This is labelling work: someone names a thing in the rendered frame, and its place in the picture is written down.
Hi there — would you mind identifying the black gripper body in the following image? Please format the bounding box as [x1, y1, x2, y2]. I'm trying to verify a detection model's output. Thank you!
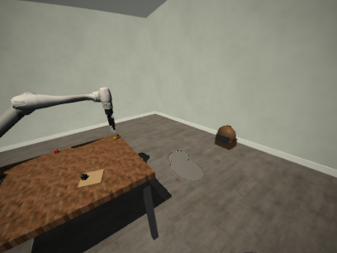
[105, 109, 113, 119]

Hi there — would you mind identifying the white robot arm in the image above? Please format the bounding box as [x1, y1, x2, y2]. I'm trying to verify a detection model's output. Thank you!
[0, 88, 113, 138]

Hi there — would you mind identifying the tan square mat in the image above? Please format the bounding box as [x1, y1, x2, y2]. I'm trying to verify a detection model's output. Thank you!
[78, 169, 104, 188]

